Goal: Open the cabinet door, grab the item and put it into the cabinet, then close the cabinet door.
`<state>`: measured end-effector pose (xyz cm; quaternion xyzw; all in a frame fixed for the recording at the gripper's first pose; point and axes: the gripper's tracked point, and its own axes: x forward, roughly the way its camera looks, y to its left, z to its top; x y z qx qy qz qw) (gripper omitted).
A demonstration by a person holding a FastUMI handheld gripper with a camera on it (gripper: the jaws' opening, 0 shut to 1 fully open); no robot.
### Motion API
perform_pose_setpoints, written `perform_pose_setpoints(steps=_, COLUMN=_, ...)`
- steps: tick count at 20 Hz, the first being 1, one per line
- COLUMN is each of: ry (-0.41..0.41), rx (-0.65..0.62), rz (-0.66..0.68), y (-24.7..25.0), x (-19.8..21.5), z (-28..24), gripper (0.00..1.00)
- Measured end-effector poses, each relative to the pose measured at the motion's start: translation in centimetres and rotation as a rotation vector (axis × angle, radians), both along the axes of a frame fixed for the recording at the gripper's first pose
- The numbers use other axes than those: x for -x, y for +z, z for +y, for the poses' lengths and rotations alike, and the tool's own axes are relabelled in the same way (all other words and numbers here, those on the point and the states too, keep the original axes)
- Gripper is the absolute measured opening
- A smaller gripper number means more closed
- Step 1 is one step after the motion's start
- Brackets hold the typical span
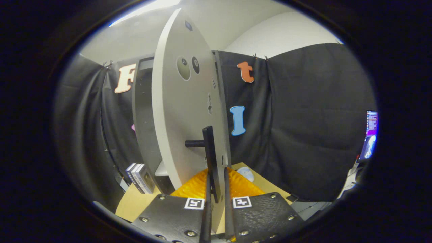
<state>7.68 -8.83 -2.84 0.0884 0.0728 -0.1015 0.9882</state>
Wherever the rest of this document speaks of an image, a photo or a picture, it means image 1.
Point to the white and blue plush toy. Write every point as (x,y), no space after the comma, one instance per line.
(245,173)

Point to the dark grey cabinet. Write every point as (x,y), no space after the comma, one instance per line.
(143,118)

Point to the light grey cabinet shelf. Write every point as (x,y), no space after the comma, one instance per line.
(162,170)

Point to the computer monitor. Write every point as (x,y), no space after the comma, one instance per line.
(369,135)

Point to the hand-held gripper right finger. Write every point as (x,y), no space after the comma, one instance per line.
(263,216)

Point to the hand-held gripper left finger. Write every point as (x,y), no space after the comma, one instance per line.
(175,216)

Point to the black backdrop cloth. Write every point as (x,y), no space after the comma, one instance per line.
(303,118)

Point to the white cabinet door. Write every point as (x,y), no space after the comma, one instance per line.
(182,108)

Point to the grey book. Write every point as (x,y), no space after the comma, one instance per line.
(146,179)

